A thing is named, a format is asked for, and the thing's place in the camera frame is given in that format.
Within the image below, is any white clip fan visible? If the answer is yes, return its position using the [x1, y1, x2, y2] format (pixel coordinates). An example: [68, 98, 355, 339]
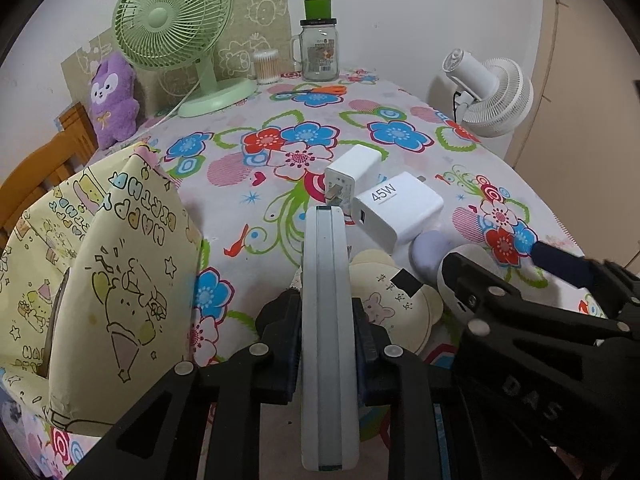
[442, 49, 534, 138]

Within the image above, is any wooden chair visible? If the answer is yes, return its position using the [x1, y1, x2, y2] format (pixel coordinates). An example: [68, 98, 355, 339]
[0, 103, 98, 249]

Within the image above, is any purple plush toy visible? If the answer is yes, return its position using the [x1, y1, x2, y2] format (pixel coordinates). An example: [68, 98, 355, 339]
[89, 51, 140, 150]

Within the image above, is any cotton swab container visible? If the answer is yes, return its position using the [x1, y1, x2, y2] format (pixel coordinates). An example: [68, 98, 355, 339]
[253, 49, 280, 84]

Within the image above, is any floral tablecloth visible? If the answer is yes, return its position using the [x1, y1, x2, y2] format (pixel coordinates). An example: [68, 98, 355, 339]
[1, 70, 601, 479]

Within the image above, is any white 45W charger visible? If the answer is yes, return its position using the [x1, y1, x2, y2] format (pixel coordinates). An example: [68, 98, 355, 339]
[350, 171, 444, 254]

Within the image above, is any cream bear shaped pad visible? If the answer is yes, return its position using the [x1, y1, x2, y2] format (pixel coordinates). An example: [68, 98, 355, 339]
[349, 249, 444, 354]

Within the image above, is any yellow cartoon fabric storage box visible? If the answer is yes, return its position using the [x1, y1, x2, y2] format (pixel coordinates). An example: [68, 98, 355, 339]
[1, 143, 202, 437]

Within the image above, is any white fan power cord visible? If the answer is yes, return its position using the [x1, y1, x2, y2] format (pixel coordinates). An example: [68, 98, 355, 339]
[117, 75, 202, 149]

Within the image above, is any white cube charger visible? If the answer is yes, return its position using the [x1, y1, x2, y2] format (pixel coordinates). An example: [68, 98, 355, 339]
[323, 145, 382, 212]

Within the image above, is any lavender round device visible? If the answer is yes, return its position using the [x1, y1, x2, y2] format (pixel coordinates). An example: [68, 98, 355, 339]
[409, 230, 457, 285]

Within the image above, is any white power bank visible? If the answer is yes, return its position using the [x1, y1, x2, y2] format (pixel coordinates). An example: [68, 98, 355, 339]
[302, 206, 359, 472]

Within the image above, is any green desk fan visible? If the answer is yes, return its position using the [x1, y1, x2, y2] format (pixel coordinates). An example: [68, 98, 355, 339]
[112, 0, 257, 118]

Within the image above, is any glass mason jar mug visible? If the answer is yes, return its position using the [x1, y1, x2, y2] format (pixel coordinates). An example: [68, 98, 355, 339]
[291, 0, 340, 82]

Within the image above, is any beige cartoon board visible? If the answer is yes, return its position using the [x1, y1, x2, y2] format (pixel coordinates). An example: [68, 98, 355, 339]
[61, 0, 293, 117]

